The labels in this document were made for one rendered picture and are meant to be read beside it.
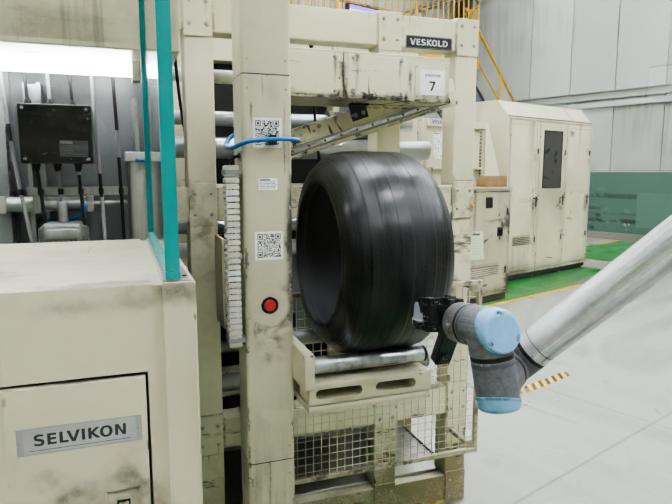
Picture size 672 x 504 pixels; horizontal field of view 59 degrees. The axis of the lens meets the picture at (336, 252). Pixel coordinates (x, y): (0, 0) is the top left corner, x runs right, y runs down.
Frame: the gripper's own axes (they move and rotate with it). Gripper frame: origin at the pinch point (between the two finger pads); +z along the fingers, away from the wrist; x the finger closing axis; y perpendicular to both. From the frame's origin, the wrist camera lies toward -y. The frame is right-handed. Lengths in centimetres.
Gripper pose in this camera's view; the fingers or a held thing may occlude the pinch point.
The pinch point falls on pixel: (417, 321)
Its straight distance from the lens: 153.7
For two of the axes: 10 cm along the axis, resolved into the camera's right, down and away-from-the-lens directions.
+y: -0.5, -10.0, -0.2
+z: -3.4, 0.0, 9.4
